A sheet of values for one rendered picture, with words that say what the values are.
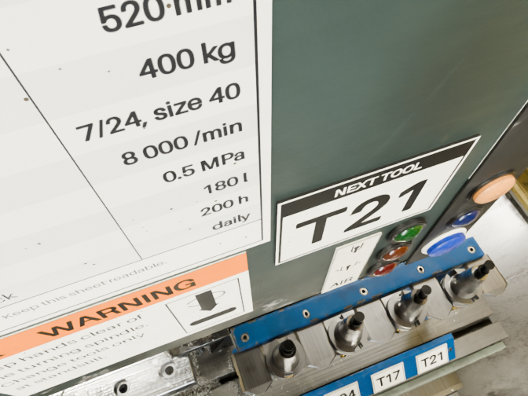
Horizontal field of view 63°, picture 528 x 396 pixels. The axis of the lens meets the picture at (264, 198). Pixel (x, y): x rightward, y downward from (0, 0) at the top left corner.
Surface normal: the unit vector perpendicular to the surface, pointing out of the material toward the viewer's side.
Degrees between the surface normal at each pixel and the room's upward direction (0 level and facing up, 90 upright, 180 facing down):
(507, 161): 90
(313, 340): 0
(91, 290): 90
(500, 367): 24
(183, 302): 90
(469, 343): 0
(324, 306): 0
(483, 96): 90
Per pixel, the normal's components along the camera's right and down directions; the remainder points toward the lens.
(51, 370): 0.36, 0.81
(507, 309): -0.39, -0.33
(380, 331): -0.01, -0.50
